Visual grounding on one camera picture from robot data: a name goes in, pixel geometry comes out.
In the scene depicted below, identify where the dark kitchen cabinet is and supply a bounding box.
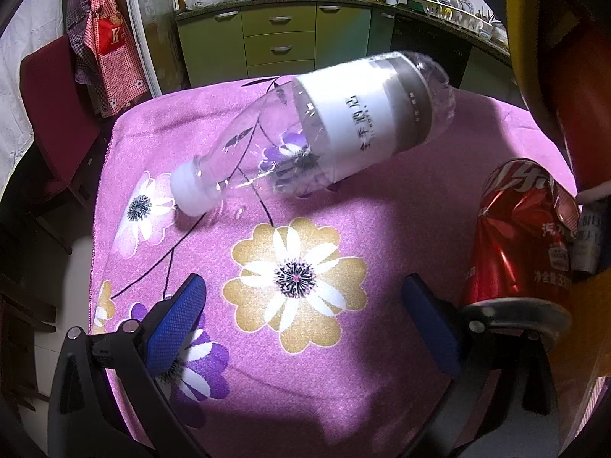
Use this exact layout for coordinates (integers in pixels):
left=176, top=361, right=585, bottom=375
left=391, top=14, right=521, bottom=91

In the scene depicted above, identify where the white door frame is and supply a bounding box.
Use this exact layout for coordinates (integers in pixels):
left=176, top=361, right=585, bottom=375
left=119, top=0, right=187, bottom=98

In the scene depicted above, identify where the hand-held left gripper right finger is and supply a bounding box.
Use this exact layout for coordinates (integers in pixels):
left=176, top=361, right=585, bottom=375
left=402, top=274, right=560, bottom=458

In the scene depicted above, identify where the clear plastic bottle white label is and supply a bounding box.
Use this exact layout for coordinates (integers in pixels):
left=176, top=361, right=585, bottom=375
left=171, top=50, right=456, bottom=218

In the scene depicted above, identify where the green kitchen cabinet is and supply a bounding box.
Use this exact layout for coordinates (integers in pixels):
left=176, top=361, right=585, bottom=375
left=174, top=2, right=397, bottom=89

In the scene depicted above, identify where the dish rack with dishes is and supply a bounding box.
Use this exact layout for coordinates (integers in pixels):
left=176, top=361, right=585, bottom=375
left=408, top=0, right=507, bottom=44

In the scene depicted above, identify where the dark red chair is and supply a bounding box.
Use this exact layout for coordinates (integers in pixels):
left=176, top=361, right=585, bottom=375
left=19, top=35, right=120, bottom=253

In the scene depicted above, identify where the pink floral tablecloth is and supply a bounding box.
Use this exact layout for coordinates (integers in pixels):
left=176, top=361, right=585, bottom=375
left=88, top=74, right=611, bottom=458

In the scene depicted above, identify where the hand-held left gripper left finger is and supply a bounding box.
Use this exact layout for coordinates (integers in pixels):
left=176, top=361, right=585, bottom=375
left=48, top=274, right=211, bottom=458

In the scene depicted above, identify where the white hanging sheet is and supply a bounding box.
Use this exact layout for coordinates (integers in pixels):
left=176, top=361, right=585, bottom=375
left=0, top=24, right=36, bottom=192

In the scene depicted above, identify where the red checked apron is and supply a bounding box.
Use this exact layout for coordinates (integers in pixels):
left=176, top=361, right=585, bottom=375
left=81, top=0, right=151, bottom=118

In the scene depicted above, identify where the crushed red soda can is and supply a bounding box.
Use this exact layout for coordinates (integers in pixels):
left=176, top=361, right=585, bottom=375
left=459, top=157, right=584, bottom=344

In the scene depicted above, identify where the purple checked garment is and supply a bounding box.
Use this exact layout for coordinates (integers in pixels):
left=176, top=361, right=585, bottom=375
left=64, top=0, right=96, bottom=87

